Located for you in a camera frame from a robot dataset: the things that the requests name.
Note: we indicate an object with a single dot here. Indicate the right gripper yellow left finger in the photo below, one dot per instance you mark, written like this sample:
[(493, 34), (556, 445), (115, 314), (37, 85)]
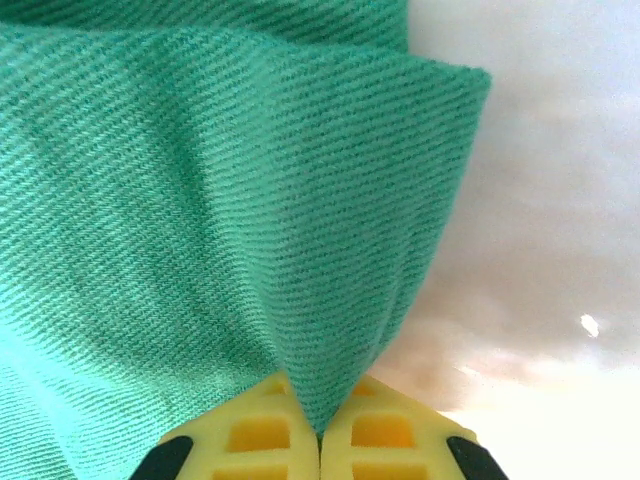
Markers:
[(255, 440)]

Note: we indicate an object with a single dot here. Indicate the green long pants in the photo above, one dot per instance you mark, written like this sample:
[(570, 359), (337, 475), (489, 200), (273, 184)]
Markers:
[(200, 200)]

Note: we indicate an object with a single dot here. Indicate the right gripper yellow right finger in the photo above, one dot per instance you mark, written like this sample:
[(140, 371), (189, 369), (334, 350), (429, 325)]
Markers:
[(395, 440)]

